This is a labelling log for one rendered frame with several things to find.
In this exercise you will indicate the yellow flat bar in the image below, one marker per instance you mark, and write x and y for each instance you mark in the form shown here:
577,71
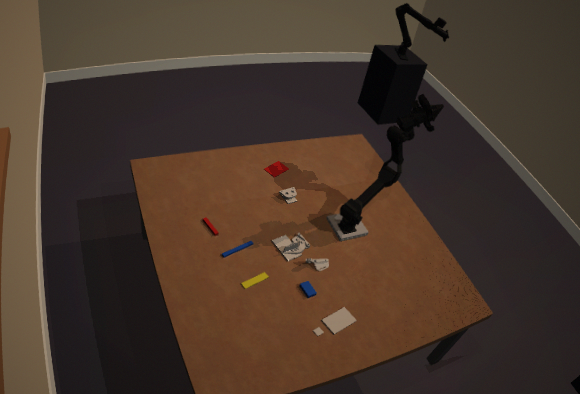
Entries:
257,279

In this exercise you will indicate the blue bar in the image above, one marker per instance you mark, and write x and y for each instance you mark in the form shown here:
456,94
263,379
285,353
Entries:
233,250

